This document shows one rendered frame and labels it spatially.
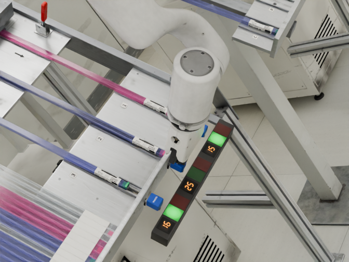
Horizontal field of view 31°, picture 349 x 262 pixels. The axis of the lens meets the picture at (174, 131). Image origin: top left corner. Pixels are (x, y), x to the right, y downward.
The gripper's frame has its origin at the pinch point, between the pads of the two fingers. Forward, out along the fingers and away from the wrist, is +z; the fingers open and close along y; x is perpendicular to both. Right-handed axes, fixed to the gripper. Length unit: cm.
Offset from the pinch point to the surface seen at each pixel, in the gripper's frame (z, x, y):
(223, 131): 4.7, -4.8, 14.0
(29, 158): 69, 58, 14
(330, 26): 64, -12, 123
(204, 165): 4.7, -4.9, 3.3
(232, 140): 17.6, -6.0, 21.5
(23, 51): 3.7, 48.1, 9.2
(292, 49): 52, -4, 92
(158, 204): 2.5, -1.0, -11.8
